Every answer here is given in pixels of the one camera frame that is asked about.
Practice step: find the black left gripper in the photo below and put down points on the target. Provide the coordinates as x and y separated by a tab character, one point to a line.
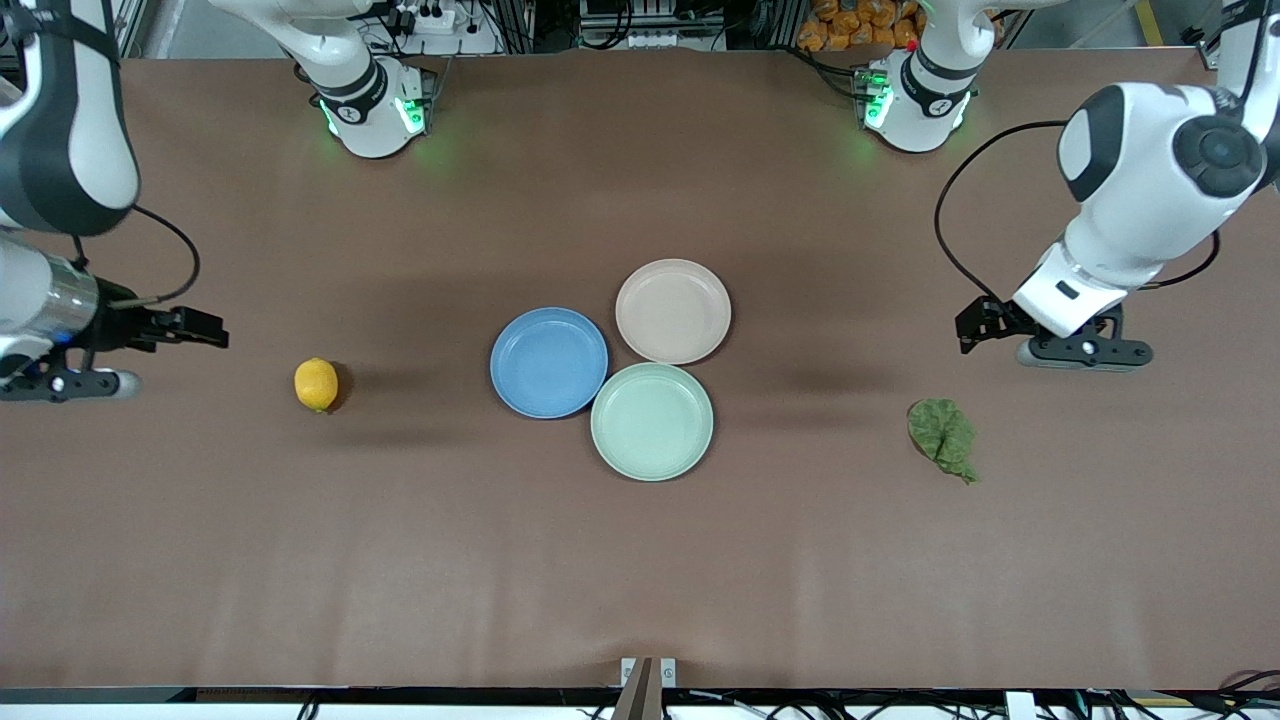
993	318

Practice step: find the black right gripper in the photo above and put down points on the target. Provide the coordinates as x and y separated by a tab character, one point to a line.
122	327

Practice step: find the green lettuce leaf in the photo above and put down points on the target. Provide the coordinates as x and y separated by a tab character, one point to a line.
940	430

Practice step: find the yellow lemon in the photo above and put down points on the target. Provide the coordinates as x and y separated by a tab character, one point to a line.
316	384

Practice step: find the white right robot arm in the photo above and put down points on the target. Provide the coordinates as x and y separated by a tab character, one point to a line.
60	120

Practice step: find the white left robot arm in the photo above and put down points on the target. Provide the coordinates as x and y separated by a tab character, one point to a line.
1150	170

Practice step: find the beige plate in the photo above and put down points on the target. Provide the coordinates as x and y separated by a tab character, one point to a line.
673	311

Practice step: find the orange snack bags pile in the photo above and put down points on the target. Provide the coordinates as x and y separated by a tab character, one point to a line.
850	25

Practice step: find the pale green plate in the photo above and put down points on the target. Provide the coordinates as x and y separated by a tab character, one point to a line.
652	422

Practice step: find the blue plate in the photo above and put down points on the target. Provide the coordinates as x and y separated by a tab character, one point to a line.
550	362

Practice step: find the small white block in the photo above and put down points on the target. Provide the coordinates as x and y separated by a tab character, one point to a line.
1020	705

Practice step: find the white power strip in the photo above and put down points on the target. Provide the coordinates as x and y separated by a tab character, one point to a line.
430	18

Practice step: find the grey equipment rack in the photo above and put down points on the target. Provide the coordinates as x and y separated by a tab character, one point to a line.
650	35

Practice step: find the small metal bracket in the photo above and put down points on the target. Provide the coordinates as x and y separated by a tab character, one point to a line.
628	670

